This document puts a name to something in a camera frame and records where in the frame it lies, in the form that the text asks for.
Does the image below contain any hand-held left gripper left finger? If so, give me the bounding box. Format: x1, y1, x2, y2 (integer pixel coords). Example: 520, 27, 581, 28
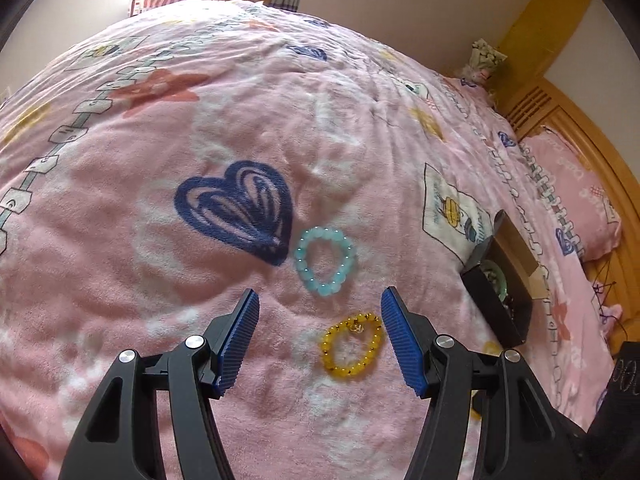
57, 287, 261, 480

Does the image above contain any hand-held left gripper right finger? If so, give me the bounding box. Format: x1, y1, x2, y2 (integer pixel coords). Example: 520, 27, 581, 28
380, 285, 568, 480

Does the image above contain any yellow bead bracelet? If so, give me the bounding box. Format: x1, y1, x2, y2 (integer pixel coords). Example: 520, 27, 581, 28
320, 311, 385, 378

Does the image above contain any black cardboard box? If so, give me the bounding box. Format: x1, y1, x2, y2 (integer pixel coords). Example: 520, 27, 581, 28
459, 209, 551, 348

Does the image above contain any light blue bead bracelet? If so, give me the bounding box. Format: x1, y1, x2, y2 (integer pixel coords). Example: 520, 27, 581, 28
292, 226, 357, 298

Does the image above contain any green jade bangle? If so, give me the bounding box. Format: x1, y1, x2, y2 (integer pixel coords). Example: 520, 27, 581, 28
480, 260, 508, 293

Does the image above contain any pink pillow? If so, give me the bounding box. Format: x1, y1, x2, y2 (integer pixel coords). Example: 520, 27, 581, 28
520, 127, 623, 261

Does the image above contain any pink printed blanket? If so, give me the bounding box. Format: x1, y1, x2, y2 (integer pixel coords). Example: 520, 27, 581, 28
0, 0, 621, 480

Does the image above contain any wooden headboard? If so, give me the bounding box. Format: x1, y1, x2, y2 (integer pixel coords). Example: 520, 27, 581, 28
500, 76, 640, 361

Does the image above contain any red striped cloth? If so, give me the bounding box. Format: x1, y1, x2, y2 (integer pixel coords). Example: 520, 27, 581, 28
129, 0, 206, 17

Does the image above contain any yellow wooden post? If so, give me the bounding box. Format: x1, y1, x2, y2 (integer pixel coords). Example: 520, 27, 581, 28
497, 0, 598, 81

